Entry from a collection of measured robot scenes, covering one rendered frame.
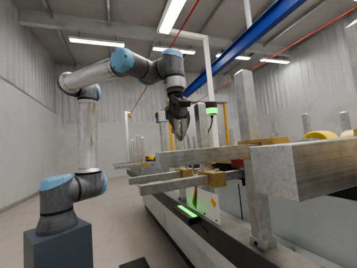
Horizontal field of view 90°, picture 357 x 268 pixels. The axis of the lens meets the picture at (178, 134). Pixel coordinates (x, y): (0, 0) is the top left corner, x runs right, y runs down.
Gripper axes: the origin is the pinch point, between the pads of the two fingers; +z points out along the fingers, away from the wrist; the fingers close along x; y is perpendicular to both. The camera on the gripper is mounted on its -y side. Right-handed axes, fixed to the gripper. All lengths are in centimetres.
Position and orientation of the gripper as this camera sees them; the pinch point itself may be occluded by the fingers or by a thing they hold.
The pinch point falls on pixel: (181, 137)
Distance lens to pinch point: 71.0
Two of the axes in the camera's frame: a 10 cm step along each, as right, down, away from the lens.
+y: -3.8, 1.1, 9.2
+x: -9.2, 0.4, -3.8
